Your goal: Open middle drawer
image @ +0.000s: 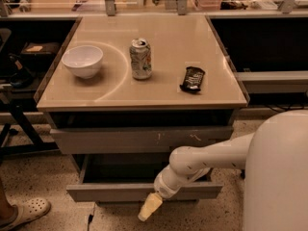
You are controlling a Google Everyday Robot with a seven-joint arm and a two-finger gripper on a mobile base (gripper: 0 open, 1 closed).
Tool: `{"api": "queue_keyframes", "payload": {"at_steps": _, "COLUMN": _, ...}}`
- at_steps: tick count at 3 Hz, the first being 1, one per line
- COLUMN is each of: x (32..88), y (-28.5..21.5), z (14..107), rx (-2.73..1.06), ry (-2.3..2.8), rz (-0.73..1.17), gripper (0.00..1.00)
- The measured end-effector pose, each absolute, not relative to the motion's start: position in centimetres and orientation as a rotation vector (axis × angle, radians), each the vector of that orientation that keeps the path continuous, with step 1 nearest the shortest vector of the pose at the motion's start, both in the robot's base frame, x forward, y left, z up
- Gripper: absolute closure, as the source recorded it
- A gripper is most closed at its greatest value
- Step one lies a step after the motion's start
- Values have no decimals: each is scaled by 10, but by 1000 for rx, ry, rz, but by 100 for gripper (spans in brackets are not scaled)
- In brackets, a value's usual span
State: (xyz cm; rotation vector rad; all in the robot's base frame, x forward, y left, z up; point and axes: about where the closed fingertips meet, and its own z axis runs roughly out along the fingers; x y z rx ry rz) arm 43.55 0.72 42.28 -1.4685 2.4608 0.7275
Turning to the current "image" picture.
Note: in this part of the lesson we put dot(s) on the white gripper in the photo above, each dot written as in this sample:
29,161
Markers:
164,187

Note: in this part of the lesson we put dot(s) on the grey drawer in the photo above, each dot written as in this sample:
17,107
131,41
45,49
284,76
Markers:
113,178
136,139

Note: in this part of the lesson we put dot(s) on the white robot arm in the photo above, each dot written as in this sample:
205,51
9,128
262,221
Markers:
275,161

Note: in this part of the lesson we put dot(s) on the grey top drawer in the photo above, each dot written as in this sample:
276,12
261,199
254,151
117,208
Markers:
136,139

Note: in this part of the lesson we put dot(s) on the drawer cabinet with beige top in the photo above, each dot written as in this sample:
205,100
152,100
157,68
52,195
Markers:
126,90

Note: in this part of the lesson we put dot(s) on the white perforated clog shoe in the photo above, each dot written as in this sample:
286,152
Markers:
30,210

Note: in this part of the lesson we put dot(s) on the black metal stand left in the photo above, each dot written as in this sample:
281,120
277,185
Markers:
17,103

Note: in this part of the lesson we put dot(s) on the black snack bar wrapper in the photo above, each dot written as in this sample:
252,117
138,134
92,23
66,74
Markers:
193,79

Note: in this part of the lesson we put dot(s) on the crushed silver soda can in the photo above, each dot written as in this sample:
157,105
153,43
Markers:
140,54

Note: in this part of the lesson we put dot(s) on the white ceramic bowl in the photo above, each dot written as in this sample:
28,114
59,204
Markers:
83,61

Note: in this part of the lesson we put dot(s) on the black bag on shelf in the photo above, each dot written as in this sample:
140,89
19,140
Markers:
23,76

